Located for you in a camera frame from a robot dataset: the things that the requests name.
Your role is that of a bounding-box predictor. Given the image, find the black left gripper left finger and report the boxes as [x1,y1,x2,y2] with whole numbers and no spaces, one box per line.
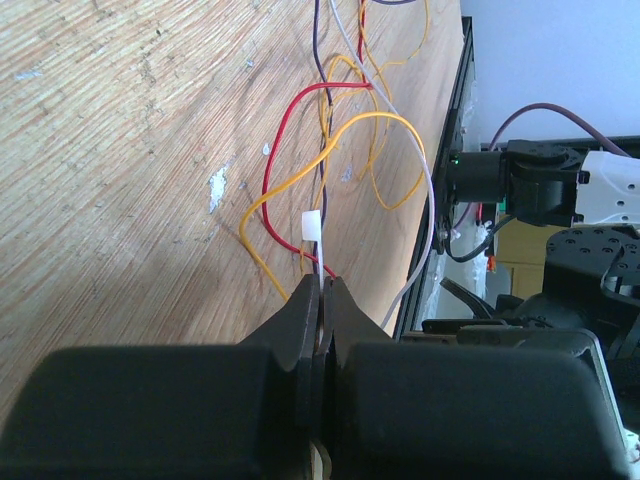
[1,275,320,479]

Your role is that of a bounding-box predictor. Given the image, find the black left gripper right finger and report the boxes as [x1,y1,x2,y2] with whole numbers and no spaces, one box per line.
[323,279,633,479]

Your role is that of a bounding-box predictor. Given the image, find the grey zip tie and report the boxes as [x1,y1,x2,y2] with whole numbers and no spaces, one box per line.
[301,210,325,287]

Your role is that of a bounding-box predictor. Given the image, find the yellow wire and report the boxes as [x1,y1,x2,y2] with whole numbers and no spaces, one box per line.
[318,0,432,211]
[237,112,427,302]

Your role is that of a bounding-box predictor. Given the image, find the white wire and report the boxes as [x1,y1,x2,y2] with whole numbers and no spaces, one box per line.
[327,0,435,329]

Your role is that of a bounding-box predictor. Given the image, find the red wire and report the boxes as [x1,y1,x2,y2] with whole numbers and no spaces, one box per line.
[261,0,374,281]

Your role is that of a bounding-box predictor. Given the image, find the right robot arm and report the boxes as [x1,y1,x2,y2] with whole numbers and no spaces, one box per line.
[437,140,639,341]

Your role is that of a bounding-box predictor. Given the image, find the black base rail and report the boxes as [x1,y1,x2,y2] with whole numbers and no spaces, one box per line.
[393,16,475,341]

